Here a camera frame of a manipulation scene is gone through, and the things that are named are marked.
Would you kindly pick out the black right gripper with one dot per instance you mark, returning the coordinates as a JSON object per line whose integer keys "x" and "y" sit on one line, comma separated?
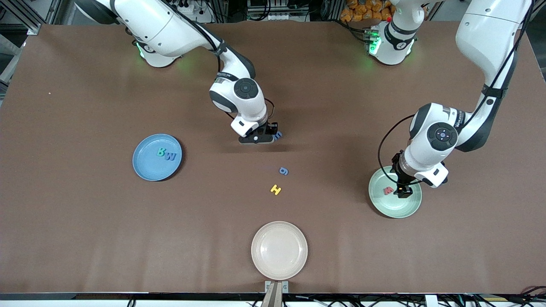
{"x": 271, "y": 127}

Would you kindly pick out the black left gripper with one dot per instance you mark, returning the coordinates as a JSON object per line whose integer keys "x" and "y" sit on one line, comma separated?
{"x": 399, "y": 178}

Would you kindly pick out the red lowercase letter w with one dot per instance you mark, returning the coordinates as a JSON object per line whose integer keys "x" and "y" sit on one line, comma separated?
{"x": 388, "y": 190}

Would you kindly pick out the blue lowercase letter g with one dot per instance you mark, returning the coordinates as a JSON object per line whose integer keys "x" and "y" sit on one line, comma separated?
{"x": 283, "y": 171}

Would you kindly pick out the yellow uppercase letter H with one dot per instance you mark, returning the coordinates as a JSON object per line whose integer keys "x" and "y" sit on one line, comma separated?
{"x": 276, "y": 189}

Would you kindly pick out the blue uppercase letter M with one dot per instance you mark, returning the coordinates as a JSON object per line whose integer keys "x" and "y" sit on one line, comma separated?
{"x": 171, "y": 157}

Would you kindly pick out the teal uppercase letter R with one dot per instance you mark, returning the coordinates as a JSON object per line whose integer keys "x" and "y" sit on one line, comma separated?
{"x": 161, "y": 152}

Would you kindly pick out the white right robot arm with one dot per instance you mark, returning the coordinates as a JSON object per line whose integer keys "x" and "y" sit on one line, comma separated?
{"x": 162, "y": 25}

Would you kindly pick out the blue lowercase letter m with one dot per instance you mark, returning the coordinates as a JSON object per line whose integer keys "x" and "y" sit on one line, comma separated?
{"x": 279, "y": 136}

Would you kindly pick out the green plate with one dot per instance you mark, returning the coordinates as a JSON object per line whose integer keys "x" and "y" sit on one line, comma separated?
{"x": 392, "y": 207}

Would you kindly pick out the beige plate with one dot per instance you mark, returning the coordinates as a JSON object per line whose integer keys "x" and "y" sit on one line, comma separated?
{"x": 279, "y": 250}

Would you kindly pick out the blue plate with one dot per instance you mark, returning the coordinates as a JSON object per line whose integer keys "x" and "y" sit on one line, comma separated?
{"x": 149, "y": 168}

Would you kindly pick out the orange snack bag pile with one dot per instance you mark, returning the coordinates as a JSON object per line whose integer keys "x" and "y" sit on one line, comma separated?
{"x": 362, "y": 10}

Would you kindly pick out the white power strip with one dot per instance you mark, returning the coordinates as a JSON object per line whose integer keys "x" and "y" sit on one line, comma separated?
{"x": 190, "y": 7}

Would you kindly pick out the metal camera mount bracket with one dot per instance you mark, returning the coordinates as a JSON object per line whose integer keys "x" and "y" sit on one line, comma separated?
{"x": 276, "y": 294}

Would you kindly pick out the aluminium frame profile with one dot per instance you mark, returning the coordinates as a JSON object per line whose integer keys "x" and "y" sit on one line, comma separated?
{"x": 25, "y": 17}

